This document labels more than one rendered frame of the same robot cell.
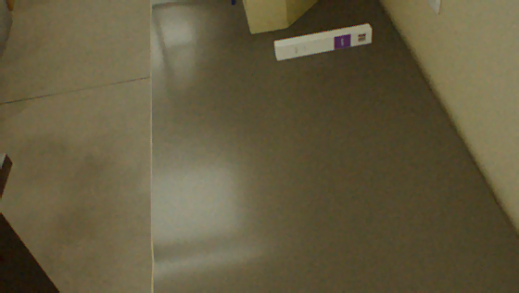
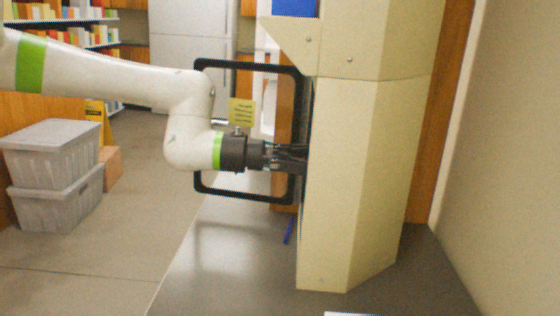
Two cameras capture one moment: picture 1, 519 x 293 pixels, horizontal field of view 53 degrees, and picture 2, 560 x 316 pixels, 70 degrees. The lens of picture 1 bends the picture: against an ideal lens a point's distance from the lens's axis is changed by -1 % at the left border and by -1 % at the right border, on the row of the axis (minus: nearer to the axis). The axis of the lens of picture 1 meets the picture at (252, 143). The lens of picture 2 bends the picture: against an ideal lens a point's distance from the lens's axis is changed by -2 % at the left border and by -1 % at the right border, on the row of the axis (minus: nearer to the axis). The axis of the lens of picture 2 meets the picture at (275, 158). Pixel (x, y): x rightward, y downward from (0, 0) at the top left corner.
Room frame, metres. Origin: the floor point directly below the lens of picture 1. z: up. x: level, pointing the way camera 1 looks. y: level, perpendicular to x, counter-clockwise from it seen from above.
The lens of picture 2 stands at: (0.57, -0.03, 1.52)
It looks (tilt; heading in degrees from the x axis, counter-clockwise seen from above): 20 degrees down; 4
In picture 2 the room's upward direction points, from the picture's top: 4 degrees clockwise
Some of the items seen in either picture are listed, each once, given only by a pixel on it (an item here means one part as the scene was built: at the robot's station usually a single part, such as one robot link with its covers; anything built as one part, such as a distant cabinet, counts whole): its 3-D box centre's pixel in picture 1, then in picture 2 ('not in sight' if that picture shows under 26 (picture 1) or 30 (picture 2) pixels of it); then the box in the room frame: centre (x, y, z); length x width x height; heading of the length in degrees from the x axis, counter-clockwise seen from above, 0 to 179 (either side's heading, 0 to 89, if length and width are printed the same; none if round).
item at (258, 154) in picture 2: not in sight; (267, 155); (1.46, 0.05, 1.20); 0.09 x 0.08 x 0.07; 92
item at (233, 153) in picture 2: not in sight; (235, 151); (1.45, 0.12, 1.21); 0.09 x 0.06 x 0.12; 2
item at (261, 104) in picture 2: not in sight; (245, 134); (1.65, 0.13, 1.19); 0.30 x 0.01 x 0.40; 84
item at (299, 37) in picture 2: not in sight; (290, 41); (1.48, 0.02, 1.46); 0.32 x 0.12 x 0.10; 2
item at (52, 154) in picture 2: not in sight; (57, 152); (3.10, 1.68, 0.49); 0.60 x 0.42 x 0.33; 2
